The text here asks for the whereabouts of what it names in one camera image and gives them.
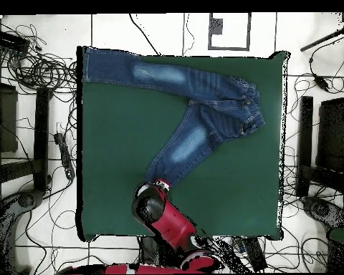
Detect black flat box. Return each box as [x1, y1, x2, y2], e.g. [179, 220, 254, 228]
[0, 29, 32, 49]

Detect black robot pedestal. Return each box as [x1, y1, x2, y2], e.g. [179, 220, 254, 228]
[138, 236, 161, 266]

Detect grey wheeled stand leg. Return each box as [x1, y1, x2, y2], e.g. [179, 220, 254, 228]
[0, 188, 45, 274]
[300, 196, 344, 230]

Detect black tripod leg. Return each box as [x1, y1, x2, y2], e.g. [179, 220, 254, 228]
[300, 26, 344, 52]

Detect black cable tangle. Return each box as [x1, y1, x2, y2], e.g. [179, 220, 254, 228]
[0, 16, 78, 95]

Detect black power adapter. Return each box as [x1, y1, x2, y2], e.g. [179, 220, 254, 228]
[312, 74, 330, 92]

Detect black stand bar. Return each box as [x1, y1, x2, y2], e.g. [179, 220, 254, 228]
[32, 86, 53, 192]
[298, 95, 314, 170]

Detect blue denim jeans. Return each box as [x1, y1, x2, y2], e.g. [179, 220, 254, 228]
[82, 47, 266, 190]

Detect grey square frame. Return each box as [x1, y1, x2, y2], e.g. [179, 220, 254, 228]
[207, 12, 252, 52]

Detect black power strip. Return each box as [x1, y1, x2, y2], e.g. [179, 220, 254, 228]
[242, 236, 268, 271]
[53, 132, 76, 180]

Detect dark green table cloth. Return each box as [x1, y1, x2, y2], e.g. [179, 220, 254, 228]
[75, 45, 290, 243]

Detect dark square case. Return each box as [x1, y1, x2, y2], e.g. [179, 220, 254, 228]
[0, 81, 19, 153]
[315, 96, 344, 173]

